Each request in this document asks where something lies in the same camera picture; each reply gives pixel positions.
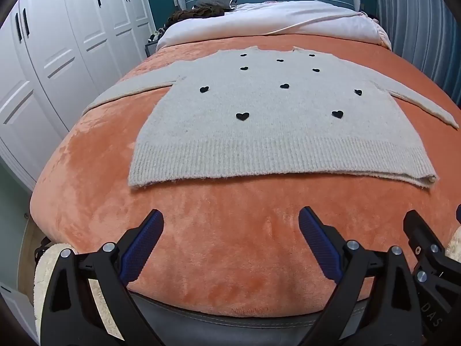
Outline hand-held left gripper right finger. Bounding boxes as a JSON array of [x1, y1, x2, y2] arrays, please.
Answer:
[[298, 206, 426, 346]]

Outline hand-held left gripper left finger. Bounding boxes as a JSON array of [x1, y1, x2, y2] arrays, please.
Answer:
[[39, 208, 170, 346]]

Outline grey sweater with black hearts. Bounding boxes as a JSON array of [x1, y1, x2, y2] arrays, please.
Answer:
[[82, 45, 460, 190]]

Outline orange plush blanket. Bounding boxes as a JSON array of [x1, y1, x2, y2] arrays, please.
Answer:
[[29, 32, 461, 319]]

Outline person's cream fluffy clothing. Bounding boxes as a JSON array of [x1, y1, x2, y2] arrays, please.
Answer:
[[33, 243, 123, 345]]

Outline blue pleated curtain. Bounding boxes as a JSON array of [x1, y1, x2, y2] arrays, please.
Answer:
[[372, 0, 461, 106]]

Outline white wardrobe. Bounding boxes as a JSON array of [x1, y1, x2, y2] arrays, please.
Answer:
[[0, 0, 158, 192]]

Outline pale pink duvet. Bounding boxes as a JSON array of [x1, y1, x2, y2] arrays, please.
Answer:
[[156, 1, 393, 53]]

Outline dark brown clothing pile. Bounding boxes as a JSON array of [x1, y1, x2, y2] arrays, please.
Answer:
[[165, 5, 225, 29]]

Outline grey knitted pillow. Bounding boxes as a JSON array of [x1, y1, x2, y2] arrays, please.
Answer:
[[194, 0, 237, 11]]

